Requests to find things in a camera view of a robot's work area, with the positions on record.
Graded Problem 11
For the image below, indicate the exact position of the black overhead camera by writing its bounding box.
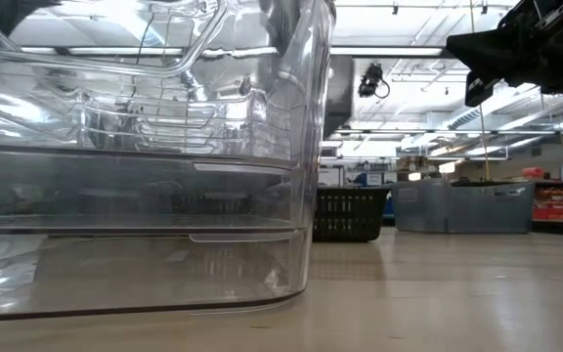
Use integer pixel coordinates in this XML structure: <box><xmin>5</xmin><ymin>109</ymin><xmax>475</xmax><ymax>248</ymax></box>
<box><xmin>358</xmin><ymin>62</ymin><xmax>391</xmax><ymax>100</ymax></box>

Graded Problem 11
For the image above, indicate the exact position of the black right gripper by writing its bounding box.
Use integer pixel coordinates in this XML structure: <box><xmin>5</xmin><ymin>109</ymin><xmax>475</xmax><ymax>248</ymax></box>
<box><xmin>446</xmin><ymin>0</ymin><xmax>563</xmax><ymax>94</ymax></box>

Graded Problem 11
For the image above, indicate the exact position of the white overhead light bar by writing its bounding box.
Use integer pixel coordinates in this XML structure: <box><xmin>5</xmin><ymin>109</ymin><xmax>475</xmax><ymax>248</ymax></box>
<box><xmin>329</xmin><ymin>46</ymin><xmax>452</xmax><ymax>58</ymax></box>

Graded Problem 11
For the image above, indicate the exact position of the red goods shelf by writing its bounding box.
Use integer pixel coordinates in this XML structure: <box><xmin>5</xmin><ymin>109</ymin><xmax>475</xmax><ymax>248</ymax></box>
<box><xmin>532</xmin><ymin>183</ymin><xmax>563</xmax><ymax>224</ymax></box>

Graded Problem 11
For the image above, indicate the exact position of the dark hanging panel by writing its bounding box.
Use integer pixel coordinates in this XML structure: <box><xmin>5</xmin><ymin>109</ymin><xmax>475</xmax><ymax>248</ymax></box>
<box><xmin>323</xmin><ymin>54</ymin><xmax>356</xmax><ymax>139</ymax></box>

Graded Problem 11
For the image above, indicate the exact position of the clear plastic storage bin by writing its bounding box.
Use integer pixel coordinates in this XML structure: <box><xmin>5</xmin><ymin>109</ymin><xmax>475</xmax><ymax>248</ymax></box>
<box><xmin>0</xmin><ymin>0</ymin><xmax>337</xmax><ymax>324</ymax></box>
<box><xmin>0</xmin><ymin>0</ymin><xmax>332</xmax><ymax>231</ymax></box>
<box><xmin>391</xmin><ymin>178</ymin><xmax>537</xmax><ymax>235</ymax></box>

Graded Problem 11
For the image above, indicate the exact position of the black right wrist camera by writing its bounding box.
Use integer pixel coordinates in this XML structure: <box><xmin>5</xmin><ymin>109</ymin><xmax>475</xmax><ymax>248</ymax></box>
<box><xmin>464</xmin><ymin>76</ymin><xmax>497</xmax><ymax>108</ymax></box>

